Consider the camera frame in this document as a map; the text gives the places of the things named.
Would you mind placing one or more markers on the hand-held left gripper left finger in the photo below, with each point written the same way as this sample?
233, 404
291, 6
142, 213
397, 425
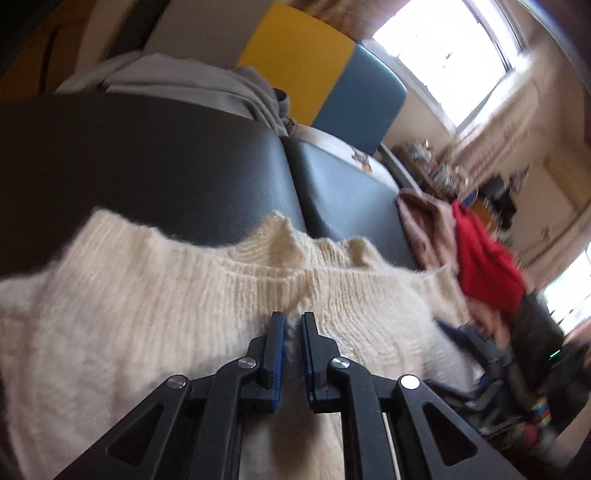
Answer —
276, 369

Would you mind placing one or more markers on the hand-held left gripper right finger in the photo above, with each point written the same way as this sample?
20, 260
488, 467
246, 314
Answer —
308, 364

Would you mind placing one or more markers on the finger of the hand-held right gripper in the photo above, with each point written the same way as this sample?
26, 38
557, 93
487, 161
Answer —
466, 341

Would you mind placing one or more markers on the white knit sweater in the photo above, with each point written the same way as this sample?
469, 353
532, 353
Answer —
138, 314

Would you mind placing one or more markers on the small window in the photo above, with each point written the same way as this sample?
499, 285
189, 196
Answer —
572, 290

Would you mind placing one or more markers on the red garment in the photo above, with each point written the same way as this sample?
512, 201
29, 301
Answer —
485, 263

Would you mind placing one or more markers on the multicoloured cloth pile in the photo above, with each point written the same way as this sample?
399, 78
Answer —
531, 434

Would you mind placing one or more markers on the pink garment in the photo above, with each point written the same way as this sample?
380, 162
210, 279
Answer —
429, 230

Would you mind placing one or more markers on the beige air conditioner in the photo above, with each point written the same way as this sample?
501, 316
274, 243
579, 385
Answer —
568, 180

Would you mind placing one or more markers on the cluttered side table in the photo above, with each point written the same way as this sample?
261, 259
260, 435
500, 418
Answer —
438, 170

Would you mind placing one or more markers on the grey padded surface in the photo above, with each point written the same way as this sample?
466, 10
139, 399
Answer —
332, 147

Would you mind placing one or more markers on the pink floral curtain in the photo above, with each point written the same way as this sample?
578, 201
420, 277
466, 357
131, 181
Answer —
517, 106
351, 18

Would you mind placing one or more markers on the black leather sofa seat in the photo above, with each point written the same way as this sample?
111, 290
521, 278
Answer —
138, 161

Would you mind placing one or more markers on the large barred window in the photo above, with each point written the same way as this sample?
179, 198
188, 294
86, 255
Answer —
443, 55

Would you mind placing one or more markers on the grey yellow blue padded headboard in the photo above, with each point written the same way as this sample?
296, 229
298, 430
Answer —
295, 69

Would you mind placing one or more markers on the grey garment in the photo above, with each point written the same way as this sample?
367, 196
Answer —
184, 87

